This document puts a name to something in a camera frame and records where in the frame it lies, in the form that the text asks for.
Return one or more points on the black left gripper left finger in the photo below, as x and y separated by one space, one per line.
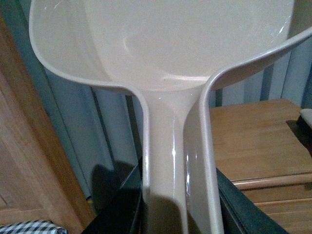
122 215

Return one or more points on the wooden bed headboard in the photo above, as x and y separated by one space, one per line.
36 179

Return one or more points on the black white gingham bedsheet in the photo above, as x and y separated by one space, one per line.
40 226

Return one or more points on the wooden nightstand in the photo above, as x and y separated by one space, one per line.
260 149

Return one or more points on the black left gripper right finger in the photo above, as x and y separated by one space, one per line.
239 214

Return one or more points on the beige plastic dustpan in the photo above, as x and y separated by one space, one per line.
170 54

